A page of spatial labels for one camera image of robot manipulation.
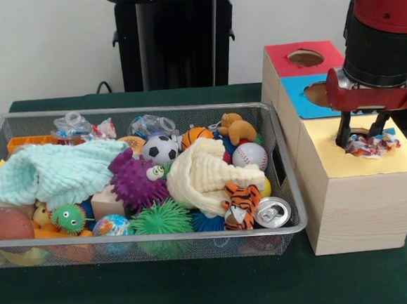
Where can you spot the orange bear plush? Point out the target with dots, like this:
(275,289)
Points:
(237,129)

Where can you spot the mint green cloth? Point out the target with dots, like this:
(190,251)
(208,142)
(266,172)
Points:
(57,170)

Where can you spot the purple spiky ball with eyes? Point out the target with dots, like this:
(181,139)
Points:
(138,178)

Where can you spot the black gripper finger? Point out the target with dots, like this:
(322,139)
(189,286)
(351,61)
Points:
(343,130)
(379,123)

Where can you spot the white ball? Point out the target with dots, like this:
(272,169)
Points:
(249,155)

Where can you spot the large green spiky ball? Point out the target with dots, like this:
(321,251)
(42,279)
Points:
(161,219)

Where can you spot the pale yellow cloth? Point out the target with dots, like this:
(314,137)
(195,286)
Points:
(205,176)

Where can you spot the clear mesh bin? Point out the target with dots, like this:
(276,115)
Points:
(18,124)

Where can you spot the small soccer ball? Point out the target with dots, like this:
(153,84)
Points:
(159,148)

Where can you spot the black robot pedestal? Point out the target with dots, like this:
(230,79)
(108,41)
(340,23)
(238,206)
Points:
(174,48)

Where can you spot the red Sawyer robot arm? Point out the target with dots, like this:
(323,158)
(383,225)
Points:
(383,11)

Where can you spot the tiger plush toy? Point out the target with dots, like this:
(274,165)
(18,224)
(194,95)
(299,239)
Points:
(241,204)

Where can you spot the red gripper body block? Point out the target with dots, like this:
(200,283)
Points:
(369,100)

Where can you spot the silver drink can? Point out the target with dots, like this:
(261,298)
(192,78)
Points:
(272,212)

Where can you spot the dark green table cloth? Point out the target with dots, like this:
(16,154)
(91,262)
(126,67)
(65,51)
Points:
(200,293)

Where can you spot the small orange basketball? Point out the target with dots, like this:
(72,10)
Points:
(195,136)

